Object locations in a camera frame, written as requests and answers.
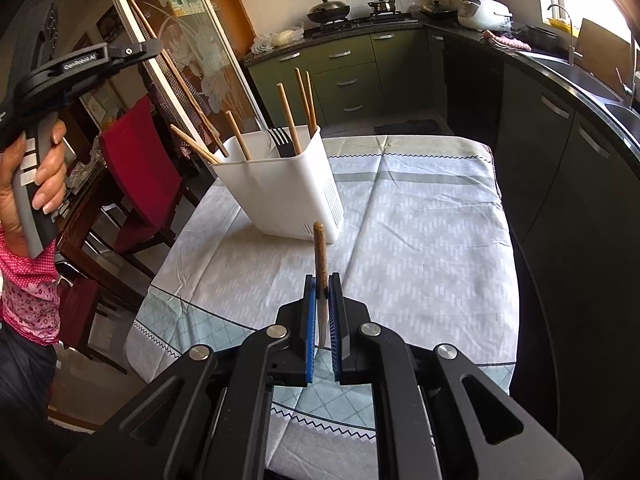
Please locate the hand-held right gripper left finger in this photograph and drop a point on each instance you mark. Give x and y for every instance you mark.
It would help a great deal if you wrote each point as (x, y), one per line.
(311, 320)

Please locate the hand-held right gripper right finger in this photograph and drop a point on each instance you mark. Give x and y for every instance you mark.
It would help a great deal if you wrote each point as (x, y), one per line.
(334, 320)

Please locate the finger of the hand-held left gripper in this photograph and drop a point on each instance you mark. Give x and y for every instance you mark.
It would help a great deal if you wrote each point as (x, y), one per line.
(135, 51)

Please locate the ribbed brown wooden chopstick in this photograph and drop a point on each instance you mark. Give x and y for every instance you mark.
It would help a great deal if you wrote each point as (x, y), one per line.
(289, 120)
(320, 255)

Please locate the pale thin wooden chopstick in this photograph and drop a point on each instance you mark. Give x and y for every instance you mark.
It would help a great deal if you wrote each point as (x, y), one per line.
(192, 143)

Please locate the white slotted plastic utensil holder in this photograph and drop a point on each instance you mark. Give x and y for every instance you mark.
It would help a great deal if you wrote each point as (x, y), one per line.
(280, 190)

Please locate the person's left hand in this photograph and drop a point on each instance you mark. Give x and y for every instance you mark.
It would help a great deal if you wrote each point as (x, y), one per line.
(50, 170)

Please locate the floral glass sliding door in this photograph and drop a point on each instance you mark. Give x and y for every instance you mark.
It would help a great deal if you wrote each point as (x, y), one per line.
(210, 60)

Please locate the red covered chair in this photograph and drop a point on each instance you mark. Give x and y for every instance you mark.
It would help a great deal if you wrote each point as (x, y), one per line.
(137, 170)

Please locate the pale patterned tablecloth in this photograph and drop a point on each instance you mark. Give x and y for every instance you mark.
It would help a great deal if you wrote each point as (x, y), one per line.
(425, 240)

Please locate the white plastic bags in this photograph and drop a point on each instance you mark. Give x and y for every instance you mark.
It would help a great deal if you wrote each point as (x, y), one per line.
(280, 37)

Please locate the black fork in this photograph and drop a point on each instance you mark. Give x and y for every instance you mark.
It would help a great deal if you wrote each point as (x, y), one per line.
(282, 142)

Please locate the black wok with lid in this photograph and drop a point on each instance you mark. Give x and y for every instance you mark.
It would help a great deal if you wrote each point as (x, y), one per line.
(327, 10)

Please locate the green kitchen cabinets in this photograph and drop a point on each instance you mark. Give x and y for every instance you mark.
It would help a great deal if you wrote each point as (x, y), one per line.
(350, 75)

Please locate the black gas stove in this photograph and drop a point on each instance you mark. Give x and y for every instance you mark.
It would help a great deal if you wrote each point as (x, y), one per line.
(360, 22)

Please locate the red cushioned chair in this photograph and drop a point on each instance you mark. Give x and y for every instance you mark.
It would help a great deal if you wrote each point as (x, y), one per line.
(80, 305)

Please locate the person's dark trousers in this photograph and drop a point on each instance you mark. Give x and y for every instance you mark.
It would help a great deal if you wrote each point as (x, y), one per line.
(25, 385)

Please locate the pot with glass lid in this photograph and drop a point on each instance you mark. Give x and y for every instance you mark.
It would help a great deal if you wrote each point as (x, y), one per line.
(440, 10)

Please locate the pink cloth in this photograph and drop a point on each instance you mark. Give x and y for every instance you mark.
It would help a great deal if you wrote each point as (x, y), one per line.
(510, 42)

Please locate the black kitchen countertop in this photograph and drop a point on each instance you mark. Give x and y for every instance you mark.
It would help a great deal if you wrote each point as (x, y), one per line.
(545, 67)

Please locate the white rice cooker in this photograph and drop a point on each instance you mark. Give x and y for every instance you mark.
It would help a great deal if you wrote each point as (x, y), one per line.
(482, 15)

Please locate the steel kitchen sink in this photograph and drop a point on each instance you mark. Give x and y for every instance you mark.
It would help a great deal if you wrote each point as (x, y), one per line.
(590, 77)

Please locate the chrome kitchen faucet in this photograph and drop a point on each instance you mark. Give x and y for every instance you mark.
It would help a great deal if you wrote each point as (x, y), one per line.
(570, 40)

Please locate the brown cutting board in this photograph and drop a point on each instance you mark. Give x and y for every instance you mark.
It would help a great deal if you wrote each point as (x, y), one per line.
(605, 42)

